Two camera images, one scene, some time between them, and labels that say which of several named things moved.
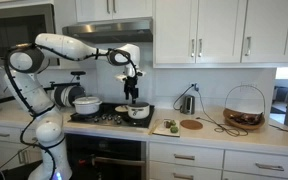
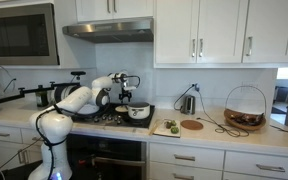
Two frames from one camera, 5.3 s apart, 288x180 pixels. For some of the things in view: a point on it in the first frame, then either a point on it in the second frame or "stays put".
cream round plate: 122,108 stays put
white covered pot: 87,105 stays put
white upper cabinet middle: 102,10 stays put
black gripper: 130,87 to 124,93
